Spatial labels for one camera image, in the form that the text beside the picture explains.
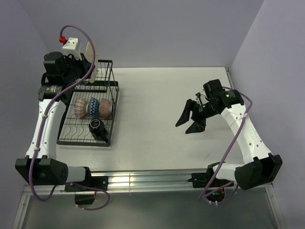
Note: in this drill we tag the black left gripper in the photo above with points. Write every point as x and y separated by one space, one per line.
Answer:
85 66

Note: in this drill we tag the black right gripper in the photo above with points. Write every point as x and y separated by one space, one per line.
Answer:
198 125

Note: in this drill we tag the round woven bamboo tray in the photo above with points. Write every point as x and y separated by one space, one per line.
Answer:
92 58

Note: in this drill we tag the blue triangle patterned bowl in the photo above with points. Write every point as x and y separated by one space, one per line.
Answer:
80 109

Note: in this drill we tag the orange patterned bowl zigzag outside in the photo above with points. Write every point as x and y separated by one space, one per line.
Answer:
93 107

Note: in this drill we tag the pink floral patterned bowl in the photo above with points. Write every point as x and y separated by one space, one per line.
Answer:
105 108

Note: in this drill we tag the black mug white inside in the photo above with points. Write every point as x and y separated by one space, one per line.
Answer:
98 130

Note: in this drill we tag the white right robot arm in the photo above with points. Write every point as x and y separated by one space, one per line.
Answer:
247 161

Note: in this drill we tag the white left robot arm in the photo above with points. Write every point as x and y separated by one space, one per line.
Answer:
40 165

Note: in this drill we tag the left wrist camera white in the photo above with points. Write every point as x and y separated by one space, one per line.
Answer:
71 47

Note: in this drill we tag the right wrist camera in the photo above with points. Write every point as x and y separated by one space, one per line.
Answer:
199 96

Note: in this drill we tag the black wire dish rack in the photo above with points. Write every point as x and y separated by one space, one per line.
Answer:
75 131

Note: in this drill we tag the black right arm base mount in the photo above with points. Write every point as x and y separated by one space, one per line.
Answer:
200 180

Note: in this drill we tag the aluminium table edge rail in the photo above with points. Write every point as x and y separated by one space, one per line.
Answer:
134 182

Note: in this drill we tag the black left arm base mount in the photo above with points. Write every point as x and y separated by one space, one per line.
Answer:
85 195

